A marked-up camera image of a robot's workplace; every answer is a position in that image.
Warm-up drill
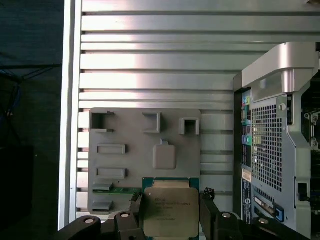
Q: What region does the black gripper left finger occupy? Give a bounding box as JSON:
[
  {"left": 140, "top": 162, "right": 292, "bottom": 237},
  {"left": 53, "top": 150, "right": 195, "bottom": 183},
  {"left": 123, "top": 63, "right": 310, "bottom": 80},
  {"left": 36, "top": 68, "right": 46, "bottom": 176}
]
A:
[{"left": 56, "top": 192, "right": 146, "bottom": 240}]

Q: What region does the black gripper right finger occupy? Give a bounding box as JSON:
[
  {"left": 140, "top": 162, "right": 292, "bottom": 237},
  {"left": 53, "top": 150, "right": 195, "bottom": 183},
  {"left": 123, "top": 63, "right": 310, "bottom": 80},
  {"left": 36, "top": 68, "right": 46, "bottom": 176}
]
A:
[{"left": 199, "top": 186, "right": 312, "bottom": 240}]

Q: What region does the silver green CPU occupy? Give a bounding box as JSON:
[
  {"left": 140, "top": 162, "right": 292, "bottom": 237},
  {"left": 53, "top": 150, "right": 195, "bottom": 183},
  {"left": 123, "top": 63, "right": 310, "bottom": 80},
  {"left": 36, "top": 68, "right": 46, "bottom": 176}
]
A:
[{"left": 141, "top": 176, "right": 201, "bottom": 238}]

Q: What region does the green RAM stick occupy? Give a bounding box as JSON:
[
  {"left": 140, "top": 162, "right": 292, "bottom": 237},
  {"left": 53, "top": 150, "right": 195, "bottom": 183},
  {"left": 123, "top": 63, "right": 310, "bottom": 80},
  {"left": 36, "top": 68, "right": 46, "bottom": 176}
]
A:
[{"left": 92, "top": 183, "right": 143, "bottom": 195}]

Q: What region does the grey parts rack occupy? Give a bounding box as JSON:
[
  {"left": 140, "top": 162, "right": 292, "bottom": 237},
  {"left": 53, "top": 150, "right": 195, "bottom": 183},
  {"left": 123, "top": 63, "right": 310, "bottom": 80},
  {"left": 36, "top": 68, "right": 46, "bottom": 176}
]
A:
[{"left": 87, "top": 107, "right": 202, "bottom": 214}]

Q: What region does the black open PC case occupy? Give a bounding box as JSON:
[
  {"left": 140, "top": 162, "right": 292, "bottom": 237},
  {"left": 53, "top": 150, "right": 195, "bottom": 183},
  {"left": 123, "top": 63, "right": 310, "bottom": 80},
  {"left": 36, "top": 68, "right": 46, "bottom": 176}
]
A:
[{"left": 232, "top": 41, "right": 320, "bottom": 240}]

